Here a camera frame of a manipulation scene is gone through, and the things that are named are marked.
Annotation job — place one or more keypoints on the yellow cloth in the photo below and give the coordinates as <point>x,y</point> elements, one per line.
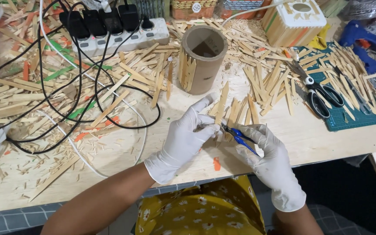
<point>320,40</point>

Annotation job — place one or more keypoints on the pointed wooden craft stick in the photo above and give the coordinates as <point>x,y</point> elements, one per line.
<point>222,104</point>

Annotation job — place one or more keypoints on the yellow floral dress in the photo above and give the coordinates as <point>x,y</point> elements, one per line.
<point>201,209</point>

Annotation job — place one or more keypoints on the person's left hand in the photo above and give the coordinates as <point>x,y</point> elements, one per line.
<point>178,143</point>

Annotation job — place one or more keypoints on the small black plug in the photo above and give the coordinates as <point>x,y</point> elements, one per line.
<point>147,23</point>

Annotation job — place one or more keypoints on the craft stick tissue box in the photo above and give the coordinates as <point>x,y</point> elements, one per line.
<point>289,29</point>

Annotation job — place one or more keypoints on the heap of wooden craft sticks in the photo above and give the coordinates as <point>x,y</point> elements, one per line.
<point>266,78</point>
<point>348,62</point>
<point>15,98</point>

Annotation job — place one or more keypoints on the black and white scissors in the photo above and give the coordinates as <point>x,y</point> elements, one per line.
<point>317,89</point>

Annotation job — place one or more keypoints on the orange stick scrap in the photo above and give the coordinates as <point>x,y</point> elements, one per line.
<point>216,163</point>

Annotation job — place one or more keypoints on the woven orange basket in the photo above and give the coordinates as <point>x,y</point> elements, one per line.
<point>193,8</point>

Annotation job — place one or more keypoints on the white power strip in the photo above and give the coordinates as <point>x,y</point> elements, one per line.
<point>126,40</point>

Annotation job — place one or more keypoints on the green cutting mat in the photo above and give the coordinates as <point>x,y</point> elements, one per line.
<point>341,119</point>

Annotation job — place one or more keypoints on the blue glue gun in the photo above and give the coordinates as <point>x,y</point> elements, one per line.
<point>361,32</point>

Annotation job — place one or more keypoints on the patterned woven basket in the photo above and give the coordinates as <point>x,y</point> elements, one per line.
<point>243,6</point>

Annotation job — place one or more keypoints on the clear plastic bag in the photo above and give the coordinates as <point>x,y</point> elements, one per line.
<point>367,8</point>

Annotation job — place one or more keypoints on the long wooden stick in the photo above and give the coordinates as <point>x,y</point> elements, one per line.
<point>55,178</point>

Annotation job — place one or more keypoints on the black power adapter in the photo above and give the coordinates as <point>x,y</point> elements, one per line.
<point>111,20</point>
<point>75,24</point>
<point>95,22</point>
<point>129,17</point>

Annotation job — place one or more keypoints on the person's right hand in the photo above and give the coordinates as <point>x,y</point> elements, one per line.
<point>273,163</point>

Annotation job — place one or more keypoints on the cardboard tube with glued sticks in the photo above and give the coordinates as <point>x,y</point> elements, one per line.
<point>204,68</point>

